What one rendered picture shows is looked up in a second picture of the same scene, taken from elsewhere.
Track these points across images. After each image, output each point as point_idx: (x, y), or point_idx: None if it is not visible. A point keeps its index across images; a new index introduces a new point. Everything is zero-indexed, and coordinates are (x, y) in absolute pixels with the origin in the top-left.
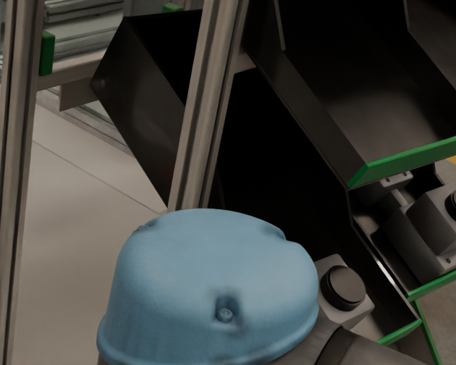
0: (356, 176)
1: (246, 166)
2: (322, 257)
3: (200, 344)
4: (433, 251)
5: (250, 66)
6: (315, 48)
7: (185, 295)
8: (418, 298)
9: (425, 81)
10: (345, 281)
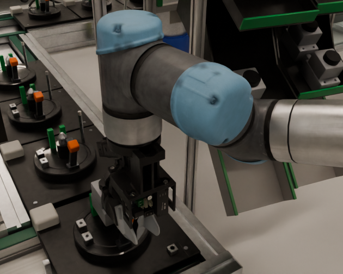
0: (241, 24)
1: (237, 41)
2: (263, 77)
3: (110, 39)
4: (317, 78)
5: None
6: None
7: (106, 24)
8: (310, 98)
9: None
10: (251, 75)
